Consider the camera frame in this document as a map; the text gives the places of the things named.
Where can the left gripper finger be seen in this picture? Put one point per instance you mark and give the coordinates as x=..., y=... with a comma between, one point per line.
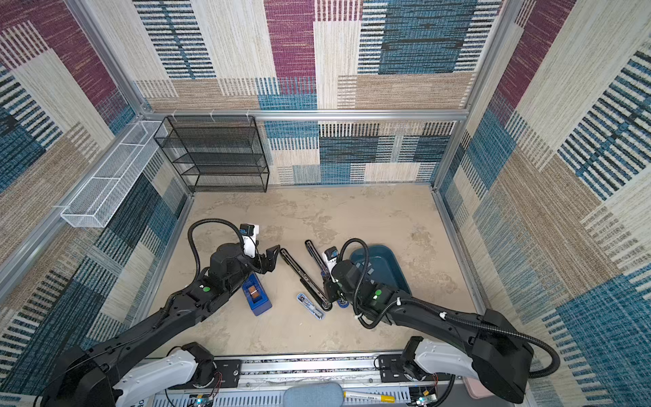
x=268, y=264
x=273, y=251

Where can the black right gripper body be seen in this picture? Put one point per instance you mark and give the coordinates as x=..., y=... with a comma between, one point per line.
x=332, y=291

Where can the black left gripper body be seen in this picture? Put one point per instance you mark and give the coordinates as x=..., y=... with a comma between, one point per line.
x=258, y=264

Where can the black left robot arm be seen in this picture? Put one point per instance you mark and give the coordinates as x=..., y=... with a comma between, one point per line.
x=88, y=377

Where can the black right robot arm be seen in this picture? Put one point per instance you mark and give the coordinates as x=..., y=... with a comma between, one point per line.
x=494, y=353

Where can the blue tape dispenser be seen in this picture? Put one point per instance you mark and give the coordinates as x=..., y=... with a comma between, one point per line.
x=256, y=297

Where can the teal plastic tray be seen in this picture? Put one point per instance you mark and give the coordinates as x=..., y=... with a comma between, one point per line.
x=384, y=270

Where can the grey-blue fabric case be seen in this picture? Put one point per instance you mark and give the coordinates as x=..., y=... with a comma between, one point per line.
x=314, y=395

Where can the yellow white marker pen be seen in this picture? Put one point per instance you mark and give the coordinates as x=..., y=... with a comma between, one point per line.
x=370, y=397

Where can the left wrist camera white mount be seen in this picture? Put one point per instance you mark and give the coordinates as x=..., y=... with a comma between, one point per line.
x=250, y=234

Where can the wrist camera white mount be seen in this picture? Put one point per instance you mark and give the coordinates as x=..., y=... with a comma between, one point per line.
x=330, y=257
x=250, y=234

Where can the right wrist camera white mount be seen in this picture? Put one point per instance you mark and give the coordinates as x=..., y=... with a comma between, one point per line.
x=330, y=257

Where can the black wire mesh shelf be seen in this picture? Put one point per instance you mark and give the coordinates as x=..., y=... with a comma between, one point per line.
x=223, y=153

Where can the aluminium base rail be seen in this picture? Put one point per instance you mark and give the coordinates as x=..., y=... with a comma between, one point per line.
x=261, y=380

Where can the white wire mesh basket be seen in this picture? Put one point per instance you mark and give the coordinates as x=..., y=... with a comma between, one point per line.
x=106, y=190

